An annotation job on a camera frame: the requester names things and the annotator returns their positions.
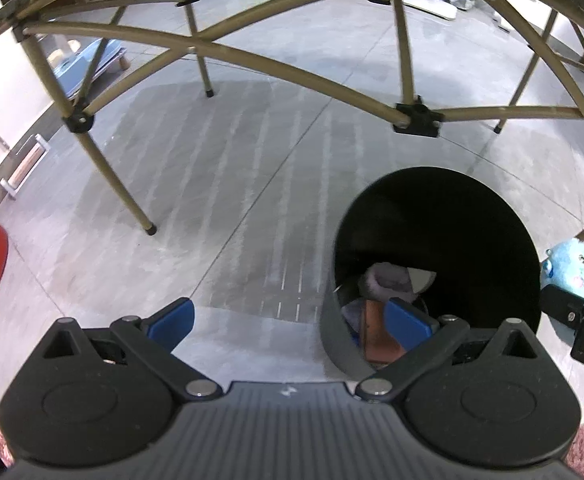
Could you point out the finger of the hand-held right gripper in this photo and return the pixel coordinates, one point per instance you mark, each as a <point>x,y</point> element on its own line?
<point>567,307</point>

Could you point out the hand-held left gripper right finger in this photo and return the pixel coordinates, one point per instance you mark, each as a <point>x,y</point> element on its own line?
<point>407,320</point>

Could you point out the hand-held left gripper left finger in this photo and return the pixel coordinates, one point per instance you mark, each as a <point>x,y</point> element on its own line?
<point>171,322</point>

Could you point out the pink striped sponge block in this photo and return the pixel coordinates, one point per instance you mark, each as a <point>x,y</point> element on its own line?
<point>374,330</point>

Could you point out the white paper cone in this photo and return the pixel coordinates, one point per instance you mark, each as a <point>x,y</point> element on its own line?
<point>422,280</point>

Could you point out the light blue plush toy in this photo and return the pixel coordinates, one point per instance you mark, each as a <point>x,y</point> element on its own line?
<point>577,265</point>

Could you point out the purple fuzzy slipper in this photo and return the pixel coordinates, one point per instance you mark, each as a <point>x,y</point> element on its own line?
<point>387,280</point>

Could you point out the black trash bin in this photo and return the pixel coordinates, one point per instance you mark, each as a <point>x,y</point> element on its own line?
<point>437,220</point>

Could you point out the tan folding camping table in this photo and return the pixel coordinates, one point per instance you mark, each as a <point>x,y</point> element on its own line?
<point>417,120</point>

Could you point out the light blue pet feeder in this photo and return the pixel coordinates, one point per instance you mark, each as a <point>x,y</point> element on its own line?
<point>74,72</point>

